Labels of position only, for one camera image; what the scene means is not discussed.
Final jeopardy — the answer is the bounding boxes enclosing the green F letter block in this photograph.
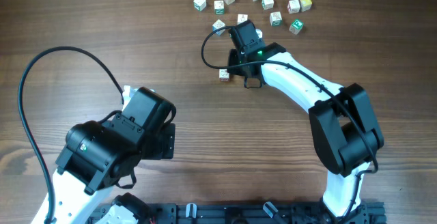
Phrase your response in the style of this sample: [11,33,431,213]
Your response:
[289,19,305,35]

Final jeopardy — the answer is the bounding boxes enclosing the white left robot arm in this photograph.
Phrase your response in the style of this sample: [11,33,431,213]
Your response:
[32,87,176,223]

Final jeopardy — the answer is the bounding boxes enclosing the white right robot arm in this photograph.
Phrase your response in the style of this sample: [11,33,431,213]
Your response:
[227,20,384,221]

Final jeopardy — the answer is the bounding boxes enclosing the red O ice cream block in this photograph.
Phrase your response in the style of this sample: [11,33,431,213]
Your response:
[237,14,248,25]

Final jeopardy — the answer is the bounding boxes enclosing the yellow top block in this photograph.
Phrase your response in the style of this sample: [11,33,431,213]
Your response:
[299,0,313,12]

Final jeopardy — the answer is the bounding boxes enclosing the green V bird block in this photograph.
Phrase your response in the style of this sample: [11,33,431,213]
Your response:
[193,0,207,12]

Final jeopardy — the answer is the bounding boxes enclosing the red 6 baseball block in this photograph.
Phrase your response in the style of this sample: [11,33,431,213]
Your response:
[219,69,230,82]

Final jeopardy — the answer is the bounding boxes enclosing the green N letter block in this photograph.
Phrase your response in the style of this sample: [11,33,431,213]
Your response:
[262,0,274,10]

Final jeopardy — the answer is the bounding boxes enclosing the green V number block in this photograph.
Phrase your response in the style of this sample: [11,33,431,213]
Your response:
[269,12,283,27]

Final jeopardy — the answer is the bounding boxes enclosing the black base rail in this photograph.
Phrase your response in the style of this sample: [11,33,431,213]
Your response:
[88,201,387,224]

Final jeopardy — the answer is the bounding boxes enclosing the blue bordered picture block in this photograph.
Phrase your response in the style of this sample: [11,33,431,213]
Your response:
[212,19,226,36]

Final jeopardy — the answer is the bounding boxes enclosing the green apple picture block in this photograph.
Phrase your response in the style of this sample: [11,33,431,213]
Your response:
[214,0,225,14]

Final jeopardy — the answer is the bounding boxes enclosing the red bordered white block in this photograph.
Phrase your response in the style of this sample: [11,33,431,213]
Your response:
[287,0,300,14]

